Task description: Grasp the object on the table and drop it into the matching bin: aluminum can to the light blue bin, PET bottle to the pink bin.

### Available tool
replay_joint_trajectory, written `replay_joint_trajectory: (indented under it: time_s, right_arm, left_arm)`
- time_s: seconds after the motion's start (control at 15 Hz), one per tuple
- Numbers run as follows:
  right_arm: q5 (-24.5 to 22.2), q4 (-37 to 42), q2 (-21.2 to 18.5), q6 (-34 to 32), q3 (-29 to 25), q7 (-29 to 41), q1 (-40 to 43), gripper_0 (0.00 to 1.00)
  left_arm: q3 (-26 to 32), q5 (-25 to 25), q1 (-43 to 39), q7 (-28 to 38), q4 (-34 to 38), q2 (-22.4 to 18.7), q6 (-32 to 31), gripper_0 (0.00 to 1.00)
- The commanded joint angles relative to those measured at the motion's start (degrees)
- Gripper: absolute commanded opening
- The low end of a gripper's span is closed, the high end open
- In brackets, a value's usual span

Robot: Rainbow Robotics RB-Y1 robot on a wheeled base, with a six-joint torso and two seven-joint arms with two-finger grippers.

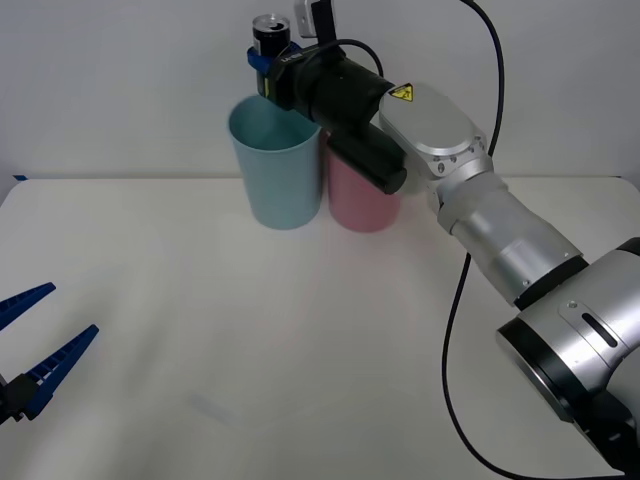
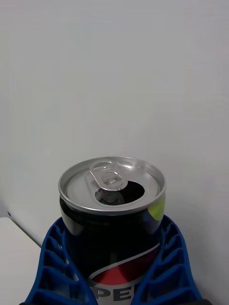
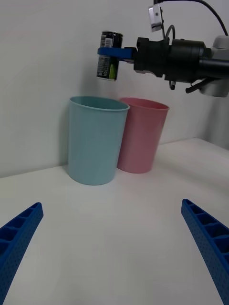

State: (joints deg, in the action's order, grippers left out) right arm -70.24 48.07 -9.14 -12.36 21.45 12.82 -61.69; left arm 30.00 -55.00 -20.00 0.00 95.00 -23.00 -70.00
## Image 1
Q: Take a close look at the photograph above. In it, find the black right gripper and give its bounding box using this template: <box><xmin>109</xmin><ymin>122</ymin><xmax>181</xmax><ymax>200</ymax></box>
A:
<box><xmin>245</xmin><ymin>42</ymin><xmax>313</xmax><ymax>111</ymax></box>

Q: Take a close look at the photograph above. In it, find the black drink can yellow-green label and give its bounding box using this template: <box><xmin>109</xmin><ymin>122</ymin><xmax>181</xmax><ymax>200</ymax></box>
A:
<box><xmin>251</xmin><ymin>14</ymin><xmax>293</xmax><ymax>100</ymax></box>

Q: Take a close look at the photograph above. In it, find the pink plastic bin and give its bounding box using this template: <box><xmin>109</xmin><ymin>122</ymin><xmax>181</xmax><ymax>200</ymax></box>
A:
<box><xmin>323</xmin><ymin>130</ymin><xmax>402</xmax><ymax>234</ymax></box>

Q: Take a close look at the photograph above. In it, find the pale blue plastic bin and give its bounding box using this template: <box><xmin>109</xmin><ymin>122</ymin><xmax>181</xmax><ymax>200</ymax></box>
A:
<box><xmin>227</xmin><ymin>94</ymin><xmax>323</xmax><ymax>232</ymax></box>

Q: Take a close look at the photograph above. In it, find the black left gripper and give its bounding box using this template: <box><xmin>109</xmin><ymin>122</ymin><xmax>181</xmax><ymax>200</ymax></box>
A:
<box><xmin>0</xmin><ymin>281</ymin><xmax>100</xmax><ymax>427</ymax></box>

